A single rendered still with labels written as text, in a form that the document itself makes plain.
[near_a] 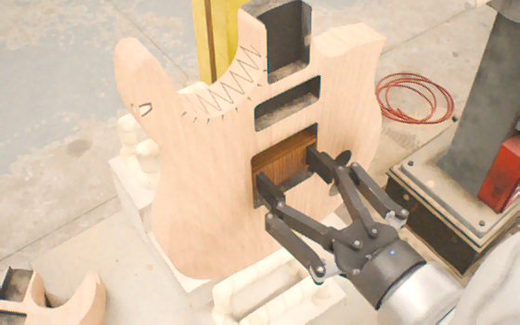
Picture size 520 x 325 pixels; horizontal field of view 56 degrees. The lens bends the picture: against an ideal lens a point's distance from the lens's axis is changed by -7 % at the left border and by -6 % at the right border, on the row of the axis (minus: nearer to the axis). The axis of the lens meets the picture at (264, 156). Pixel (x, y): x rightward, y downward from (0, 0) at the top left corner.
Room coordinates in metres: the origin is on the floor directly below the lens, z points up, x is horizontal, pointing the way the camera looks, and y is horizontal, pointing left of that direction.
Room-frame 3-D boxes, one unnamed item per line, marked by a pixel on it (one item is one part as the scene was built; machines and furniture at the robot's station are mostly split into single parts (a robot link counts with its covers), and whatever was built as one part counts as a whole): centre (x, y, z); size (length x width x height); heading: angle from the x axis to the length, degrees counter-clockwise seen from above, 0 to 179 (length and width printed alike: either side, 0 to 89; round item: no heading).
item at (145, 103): (0.35, 0.12, 1.57); 0.04 x 0.02 x 0.03; 36
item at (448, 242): (1.33, -0.86, 0.12); 0.61 x 0.51 x 0.25; 37
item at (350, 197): (0.36, -0.11, 1.39); 0.11 x 0.01 x 0.04; 15
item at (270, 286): (0.44, -0.01, 0.94); 0.27 x 0.15 x 0.01; 127
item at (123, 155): (0.64, 0.25, 1.12); 0.11 x 0.03 x 0.03; 37
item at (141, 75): (0.36, 0.10, 1.57); 0.07 x 0.04 x 0.10; 126
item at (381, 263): (0.29, -0.12, 1.39); 0.09 x 0.08 x 0.07; 35
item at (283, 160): (0.43, -0.02, 1.39); 0.10 x 0.03 x 0.05; 126
